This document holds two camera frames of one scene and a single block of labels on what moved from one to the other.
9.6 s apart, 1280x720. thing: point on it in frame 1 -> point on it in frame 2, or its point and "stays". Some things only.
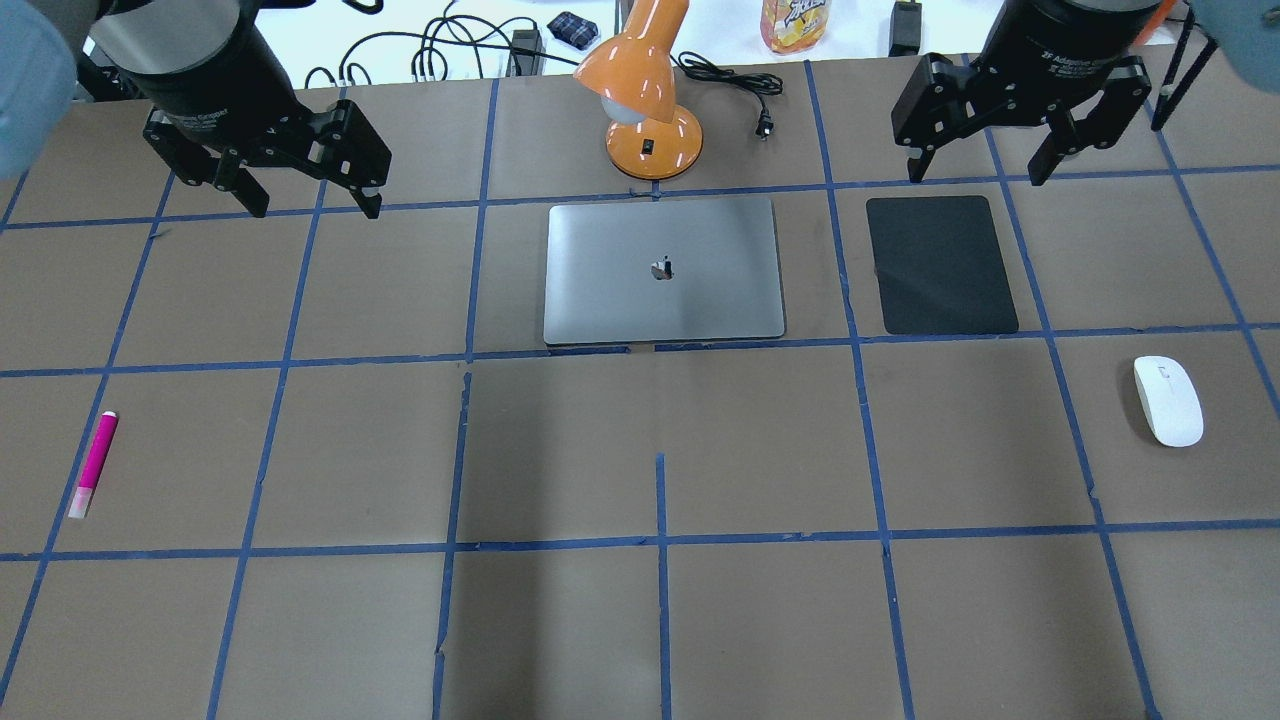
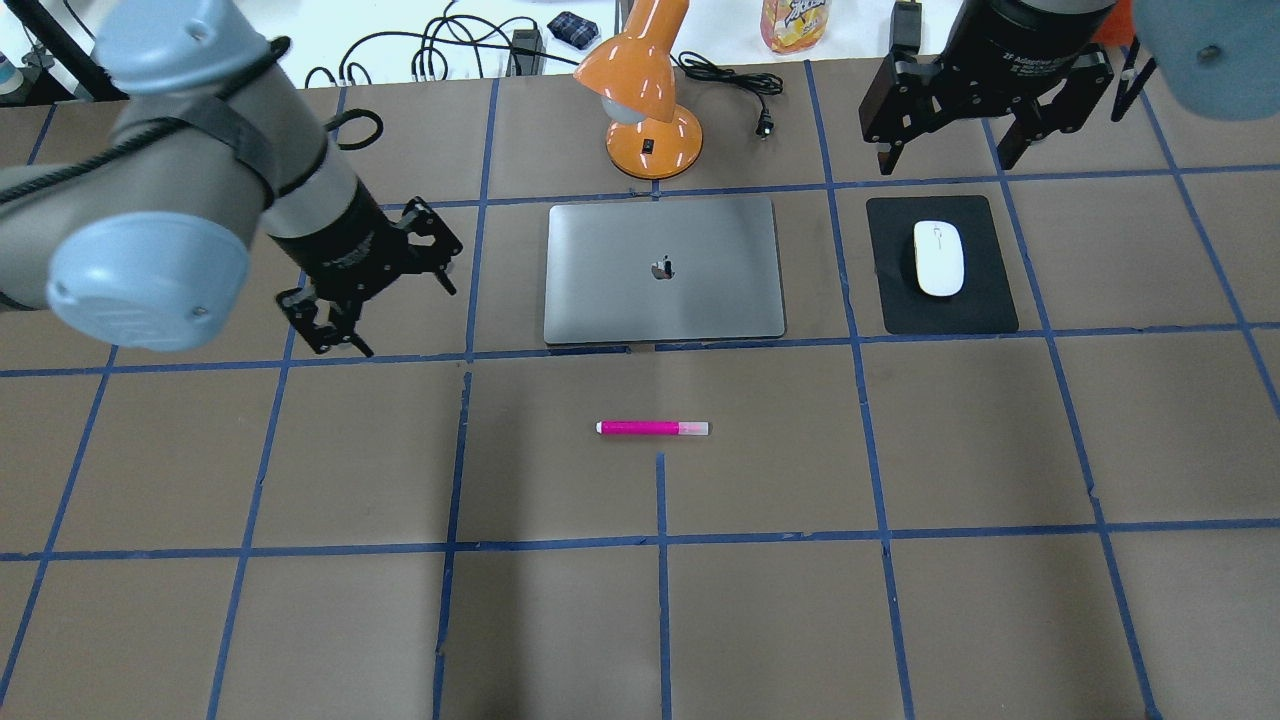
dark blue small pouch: [572, 29] stays
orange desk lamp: [649, 136] stays
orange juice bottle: [794, 26] stays
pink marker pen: [99, 451] -> [652, 428]
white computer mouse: [1170, 402] -> [939, 253]
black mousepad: [939, 266] stays
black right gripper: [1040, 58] -> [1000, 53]
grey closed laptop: [669, 270] stays
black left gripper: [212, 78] -> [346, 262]
